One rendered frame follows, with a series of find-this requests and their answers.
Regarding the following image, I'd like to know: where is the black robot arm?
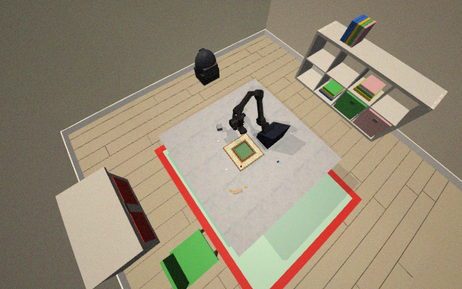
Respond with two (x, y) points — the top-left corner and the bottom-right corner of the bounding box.
(229, 89), (271, 133)

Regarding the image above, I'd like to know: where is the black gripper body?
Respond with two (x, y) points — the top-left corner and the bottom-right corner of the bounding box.
(238, 121), (247, 135)

